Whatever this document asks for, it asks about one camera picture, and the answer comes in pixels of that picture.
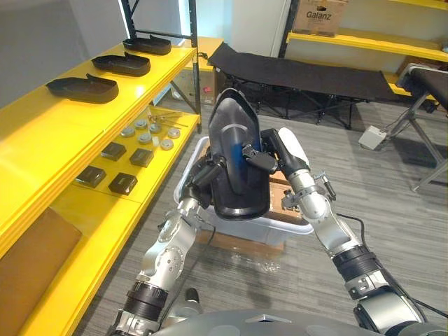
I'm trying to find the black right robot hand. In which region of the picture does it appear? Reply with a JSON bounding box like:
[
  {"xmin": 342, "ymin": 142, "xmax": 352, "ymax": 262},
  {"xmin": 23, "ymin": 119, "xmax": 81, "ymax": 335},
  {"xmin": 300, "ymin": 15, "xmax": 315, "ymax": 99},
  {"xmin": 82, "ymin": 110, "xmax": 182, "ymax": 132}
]
[{"xmin": 243, "ymin": 127, "xmax": 311, "ymax": 179}]

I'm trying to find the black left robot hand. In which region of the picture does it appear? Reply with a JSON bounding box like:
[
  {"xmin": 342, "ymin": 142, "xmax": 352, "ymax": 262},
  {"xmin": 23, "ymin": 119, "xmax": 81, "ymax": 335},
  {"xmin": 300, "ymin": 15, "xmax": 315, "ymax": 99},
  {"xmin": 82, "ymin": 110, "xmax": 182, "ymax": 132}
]
[{"xmin": 184, "ymin": 153, "xmax": 228, "ymax": 209}]

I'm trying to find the black plastic housing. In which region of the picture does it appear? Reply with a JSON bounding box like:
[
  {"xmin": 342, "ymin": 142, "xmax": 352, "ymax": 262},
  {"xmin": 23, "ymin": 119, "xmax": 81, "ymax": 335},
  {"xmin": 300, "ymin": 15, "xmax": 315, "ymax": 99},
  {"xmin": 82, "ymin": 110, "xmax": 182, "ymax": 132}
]
[
  {"xmin": 207, "ymin": 87, "xmax": 271, "ymax": 222},
  {"xmin": 91, "ymin": 52, "xmax": 152, "ymax": 78},
  {"xmin": 45, "ymin": 73, "xmax": 120, "ymax": 105},
  {"xmin": 122, "ymin": 34, "xmax": 173, "ymax": 57}
]

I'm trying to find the yellow shelf with black posts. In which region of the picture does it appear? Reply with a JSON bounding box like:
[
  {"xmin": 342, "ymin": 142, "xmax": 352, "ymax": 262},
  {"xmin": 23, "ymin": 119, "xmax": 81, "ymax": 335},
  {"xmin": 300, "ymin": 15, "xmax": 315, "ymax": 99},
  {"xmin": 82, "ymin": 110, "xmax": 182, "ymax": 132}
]
[{"xmin": 279, "ymin": 0, "xmax": 448, "ymax": 103}]

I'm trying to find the long yellow shelf unit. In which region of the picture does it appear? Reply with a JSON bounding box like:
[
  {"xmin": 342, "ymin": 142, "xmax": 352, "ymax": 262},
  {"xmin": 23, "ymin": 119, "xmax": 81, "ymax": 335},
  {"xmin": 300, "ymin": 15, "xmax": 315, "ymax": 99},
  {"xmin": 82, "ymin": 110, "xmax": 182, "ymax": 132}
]
[{"xmin": 0, "ymin": 36, "xmax": 225, "ymax": 336}]

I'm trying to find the brown cardboard box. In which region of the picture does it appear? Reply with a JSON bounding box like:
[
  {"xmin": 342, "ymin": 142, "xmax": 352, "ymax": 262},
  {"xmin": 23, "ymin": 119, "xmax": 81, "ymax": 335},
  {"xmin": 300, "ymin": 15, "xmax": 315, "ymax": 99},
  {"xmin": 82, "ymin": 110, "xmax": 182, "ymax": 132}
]
[{"xmin": 267, "ymin": 169, "xmax": 306, "ymax": 225}]

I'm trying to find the small black box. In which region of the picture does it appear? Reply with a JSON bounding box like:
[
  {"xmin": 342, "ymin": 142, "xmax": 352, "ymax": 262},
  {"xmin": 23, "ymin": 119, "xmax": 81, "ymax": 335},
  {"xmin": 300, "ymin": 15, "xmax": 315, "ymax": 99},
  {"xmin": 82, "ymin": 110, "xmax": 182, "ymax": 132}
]
[
  {"xmin": 100, "ymin": 141, "xmax": 127, "ymax": 162},
  {"xmin": 74, "ymin": 165, "xmax": 107, "ymax": 189},
  {"xmin": 108, "ymin": 172, "xmax": 139, "ymax": 196},
  {"xmin": 129, "ymin": 148, "xmax": 155, "ymax": 169}
]

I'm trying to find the copper rods bundle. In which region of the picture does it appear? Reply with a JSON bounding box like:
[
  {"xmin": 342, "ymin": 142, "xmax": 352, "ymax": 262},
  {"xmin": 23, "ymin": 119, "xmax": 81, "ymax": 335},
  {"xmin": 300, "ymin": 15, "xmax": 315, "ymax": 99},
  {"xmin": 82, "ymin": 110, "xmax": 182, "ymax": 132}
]
[{"xmin": 146, "ymin": 107, "xmax": 190, "ymax": 128}]

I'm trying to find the white plastic bin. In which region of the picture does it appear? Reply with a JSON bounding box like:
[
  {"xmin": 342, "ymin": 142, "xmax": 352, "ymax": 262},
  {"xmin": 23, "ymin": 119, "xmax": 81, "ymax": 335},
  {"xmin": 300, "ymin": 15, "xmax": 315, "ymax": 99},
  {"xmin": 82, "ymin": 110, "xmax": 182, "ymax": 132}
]
[{"xmin": 173, "ymin": 136, "xmax": 315, "ymax": 246}]

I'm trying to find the black folding cot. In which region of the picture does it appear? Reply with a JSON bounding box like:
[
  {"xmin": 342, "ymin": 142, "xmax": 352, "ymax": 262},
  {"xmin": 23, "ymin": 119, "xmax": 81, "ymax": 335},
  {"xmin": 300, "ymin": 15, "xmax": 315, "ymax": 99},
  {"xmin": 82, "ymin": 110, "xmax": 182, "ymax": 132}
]
[{"xmin": 206, "ymin": 43, "xmax": 397, "ymax": 131}]

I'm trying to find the flat cardboard sheet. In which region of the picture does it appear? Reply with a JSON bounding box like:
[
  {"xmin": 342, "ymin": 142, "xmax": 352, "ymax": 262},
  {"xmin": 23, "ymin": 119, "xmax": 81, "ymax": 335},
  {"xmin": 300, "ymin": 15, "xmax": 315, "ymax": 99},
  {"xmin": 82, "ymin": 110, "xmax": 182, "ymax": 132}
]
[{"xmin": 195, "ymin": 229, "xmax": 285, "ymax": 252}]

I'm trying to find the white power box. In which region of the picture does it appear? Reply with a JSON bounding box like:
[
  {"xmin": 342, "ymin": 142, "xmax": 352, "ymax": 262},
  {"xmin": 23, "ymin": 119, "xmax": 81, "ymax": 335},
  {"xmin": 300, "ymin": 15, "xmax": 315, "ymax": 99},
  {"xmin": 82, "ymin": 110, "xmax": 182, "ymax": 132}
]
[{"xmin": 358, "ymin": 125, "xmax": 389, "ymax": 151}]

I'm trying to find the cardboard box with red label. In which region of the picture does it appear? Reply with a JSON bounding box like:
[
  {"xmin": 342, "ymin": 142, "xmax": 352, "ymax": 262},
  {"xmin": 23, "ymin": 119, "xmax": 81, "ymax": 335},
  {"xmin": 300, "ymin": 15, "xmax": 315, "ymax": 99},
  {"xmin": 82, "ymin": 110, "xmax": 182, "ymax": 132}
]
[{"xmin": 170, "ymin": 65, "xmax": 218, "ymax": 106}]

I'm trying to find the dark robot foot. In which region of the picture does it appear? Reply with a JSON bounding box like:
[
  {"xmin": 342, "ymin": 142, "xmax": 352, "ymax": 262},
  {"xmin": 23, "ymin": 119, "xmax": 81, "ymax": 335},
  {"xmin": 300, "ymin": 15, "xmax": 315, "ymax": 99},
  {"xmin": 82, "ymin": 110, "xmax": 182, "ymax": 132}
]
[{"xmin": 183, "ymin": 287, "xmax": 201, "ymax": 306}]

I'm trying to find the Galanz cardboard box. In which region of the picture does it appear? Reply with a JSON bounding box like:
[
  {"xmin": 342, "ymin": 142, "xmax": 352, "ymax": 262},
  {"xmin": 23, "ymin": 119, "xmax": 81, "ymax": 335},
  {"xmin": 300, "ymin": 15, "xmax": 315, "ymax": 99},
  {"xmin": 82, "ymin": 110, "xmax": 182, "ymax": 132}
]
[{"xmin": 291, "ymin": 0, "xmax": 349, "ymax": 38}]

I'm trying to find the grey robot torso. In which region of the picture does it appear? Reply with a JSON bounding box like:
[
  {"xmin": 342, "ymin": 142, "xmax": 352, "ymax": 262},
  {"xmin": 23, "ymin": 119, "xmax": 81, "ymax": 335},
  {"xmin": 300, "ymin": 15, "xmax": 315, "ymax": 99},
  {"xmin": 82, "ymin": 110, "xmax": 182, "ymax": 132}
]
[{"xmin": 150, "ymin": 309, "xmax": 448, "ymax": 336}]

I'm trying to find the brown cardboard board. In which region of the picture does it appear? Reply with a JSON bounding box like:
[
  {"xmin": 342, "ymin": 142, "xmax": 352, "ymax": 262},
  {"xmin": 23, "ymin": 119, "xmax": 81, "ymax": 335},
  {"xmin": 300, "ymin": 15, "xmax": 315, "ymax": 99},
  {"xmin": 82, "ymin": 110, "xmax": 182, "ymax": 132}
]
[{"xmin": 0, "ymin": 206, "xmax": 83, "ymax": 336}]

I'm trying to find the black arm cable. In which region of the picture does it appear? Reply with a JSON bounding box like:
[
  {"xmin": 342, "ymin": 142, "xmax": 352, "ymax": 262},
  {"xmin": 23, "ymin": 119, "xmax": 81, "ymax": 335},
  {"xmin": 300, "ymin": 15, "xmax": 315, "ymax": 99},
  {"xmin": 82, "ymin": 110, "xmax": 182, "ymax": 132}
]
[{"xmin": 335, "ymin": 212, "xmax": 448, "ymax": 321}]

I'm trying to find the black metal shelf frame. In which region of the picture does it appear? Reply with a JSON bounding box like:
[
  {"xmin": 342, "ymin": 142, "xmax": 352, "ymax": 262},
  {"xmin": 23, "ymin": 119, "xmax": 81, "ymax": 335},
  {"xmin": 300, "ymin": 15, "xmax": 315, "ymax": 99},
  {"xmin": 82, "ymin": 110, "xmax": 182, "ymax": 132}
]
[{"xmin": 118, "ymin": 0, "xmax": 204, "ymax": 135}]

